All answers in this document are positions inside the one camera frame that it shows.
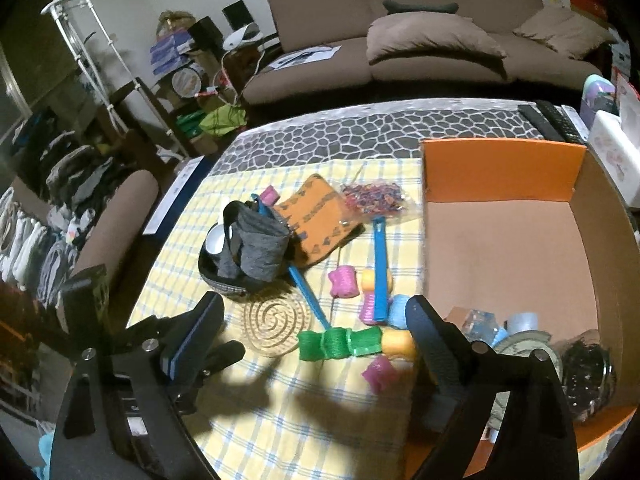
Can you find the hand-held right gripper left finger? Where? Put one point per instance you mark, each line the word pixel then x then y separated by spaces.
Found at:
pixel 192 340

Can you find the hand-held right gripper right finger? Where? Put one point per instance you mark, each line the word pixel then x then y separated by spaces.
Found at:
pixel 435 355

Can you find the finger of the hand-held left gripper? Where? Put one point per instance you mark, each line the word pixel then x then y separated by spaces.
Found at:
pixel 225 355
pixel 145 329

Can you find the orange cardboard box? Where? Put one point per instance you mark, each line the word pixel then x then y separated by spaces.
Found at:
pixel 500 250

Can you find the clear jar with metal lid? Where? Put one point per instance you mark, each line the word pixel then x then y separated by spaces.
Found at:
pixel 587 375

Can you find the yellow hair roller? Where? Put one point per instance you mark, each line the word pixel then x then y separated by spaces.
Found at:
pixel 369 281
pixel 397 346

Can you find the wooden hair brush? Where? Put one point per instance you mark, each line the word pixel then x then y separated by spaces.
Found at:
pixel 275 325

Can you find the pink hair roller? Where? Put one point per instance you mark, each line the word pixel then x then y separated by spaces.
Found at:
pixel 344 282
pixel 368 309
pixel 270 196
pixel 377 376

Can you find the green hair roller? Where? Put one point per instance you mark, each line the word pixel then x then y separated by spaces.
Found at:
pixel 337 343
pixel 312 346
pixel 367 341

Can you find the brown chair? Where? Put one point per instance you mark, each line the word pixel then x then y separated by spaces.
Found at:
pixel 120 220

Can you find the white cup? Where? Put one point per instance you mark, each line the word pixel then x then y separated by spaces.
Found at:
pixel 217 244

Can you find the thin blue tail comb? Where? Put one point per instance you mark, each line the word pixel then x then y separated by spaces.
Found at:
pixel 306 296

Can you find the pile of folded clothes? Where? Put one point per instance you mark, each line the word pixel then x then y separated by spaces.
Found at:
pixel 55 200

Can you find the grey knit cloth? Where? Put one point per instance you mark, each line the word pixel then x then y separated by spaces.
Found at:
pixel 260 250

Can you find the blue hair clip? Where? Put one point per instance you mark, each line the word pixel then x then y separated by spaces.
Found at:
pixel 260 205

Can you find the orange patterned cloth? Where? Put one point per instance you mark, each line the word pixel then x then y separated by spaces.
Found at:
pixel 315 215

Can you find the bag of colourful hair elastics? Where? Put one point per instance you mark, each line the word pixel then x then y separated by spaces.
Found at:
pixel 375 197

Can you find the green bag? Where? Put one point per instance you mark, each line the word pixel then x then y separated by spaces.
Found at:
pixel 220 120

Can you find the round tin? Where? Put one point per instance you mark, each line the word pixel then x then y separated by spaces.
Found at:
pixel 187 82

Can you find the black remote control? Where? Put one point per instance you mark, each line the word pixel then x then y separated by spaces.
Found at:
pixel 562 122
pixel 537 122

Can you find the purple boxes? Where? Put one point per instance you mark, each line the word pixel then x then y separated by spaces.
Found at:
pixel 170 52

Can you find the white tissue box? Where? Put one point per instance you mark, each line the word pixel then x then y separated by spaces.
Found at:
pixel 615 155

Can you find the white metal stand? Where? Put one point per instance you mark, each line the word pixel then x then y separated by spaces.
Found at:
pixel 75 25

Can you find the white papers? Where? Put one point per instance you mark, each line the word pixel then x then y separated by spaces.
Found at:
pixel 305 56

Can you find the white handheld device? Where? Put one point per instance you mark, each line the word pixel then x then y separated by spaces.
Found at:
pixel 240 36

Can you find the brown pillow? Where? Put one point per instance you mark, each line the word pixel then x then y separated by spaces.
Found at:
pixel 565 32
pixel 430 37

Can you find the brown sofa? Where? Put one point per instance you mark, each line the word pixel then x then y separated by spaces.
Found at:
pixel 320 15

